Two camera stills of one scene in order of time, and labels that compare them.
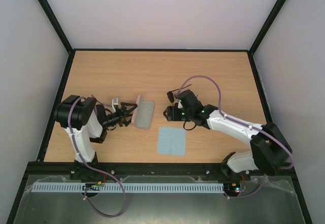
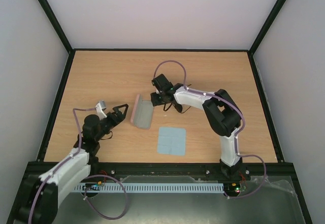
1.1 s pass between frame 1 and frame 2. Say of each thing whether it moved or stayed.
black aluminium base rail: stayed
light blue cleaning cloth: stayed
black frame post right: stayed
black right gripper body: moved
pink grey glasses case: stayed
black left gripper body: stayed
